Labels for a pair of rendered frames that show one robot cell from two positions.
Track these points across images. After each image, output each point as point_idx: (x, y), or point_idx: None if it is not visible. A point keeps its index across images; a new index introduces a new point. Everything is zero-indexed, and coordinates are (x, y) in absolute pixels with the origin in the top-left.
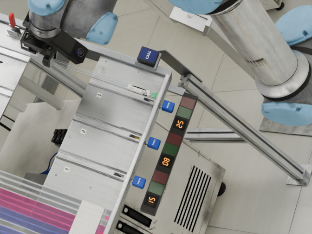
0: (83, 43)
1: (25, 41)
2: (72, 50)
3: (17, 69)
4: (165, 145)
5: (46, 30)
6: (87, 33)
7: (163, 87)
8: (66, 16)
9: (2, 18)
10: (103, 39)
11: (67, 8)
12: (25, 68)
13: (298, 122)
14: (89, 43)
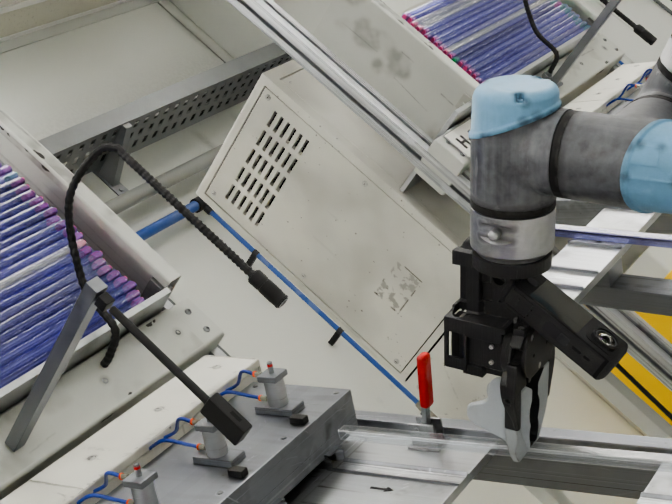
0: (612, 436)
1: (456, 318)
2: (582, 329)
3: (431, 498)
4: None
5: (513, 216)
6: (625, 156)
7: None
8: (565, 127)
9: (400, 419)
10: (669, 165)
11: (567, 115)
12: (451, 499)
13: None
14: (630, 435)
